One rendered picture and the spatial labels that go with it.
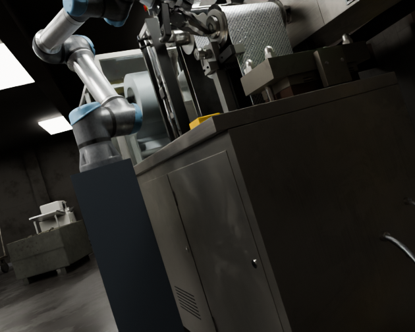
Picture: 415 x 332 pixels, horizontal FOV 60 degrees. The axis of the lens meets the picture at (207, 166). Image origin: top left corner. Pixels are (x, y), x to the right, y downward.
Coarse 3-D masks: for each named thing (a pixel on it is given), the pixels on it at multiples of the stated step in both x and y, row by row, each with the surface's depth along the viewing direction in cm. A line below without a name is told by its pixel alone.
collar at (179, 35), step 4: (172, 32) 146; (176, 32) 144; (180, 32) 145; (184, 32) 146; (176, 36) 144; (180, 36) 145; (184, 36) 145; (188, 36) 146; (176, 40) 144; (180, 40) 145; (184, 40) 146; (188, 40) 147; (172, 44) 149; (176, 44) 146; (180, 44) 147; (184, 44) 148
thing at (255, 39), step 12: (276, 24) 129; (240, 36) 122; (252, 36) 124; (264, 36) 126; (276, 36) 128; (252, 48) 123; (264, 48) 125; (276, 48) 127; (288, 48) 129; (240, 60) 121; (252, 60) 122; (264, 60) 124
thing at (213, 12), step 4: (212, 12) 124; (216, 12) 122; (280, 12) 131; (208, 16) 127; (220, 16) 121; (220, 20) 121; (220, 24) 122; (220, 28) 122; (224, 28) 121; (220, 32) 123; (228, 32) 123; (220, 36) 124; (228, 36) 124; (212, 40) 129; (216, 40) 127; (220, 40) 124; (228, 40) 126
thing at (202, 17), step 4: (196, 16) 122; (200, 16) 123; (204, 16) 123; (188, 20) 121; (200, 20) 123; (204, 20) 123; (192, 24) 122; (196, 24) 121; (200, 24) 121; (204, 24) 122; (200, 28) 123; (204, 28) 123; (208, 28) 124; (204, 32) 124; (208, 32) 124
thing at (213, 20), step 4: (212, 16) 123; (216, 16) 123; (208, 20) 125; (212, 20) 123; (216, 20) 122; (208, 24) 126; (212, 24) 124; (216, 24) 122; (212, 28) 124; (216, 28) 122; (212, 32) 125; (216, 32) 123; (212, 36) 126; (216, 36) 125
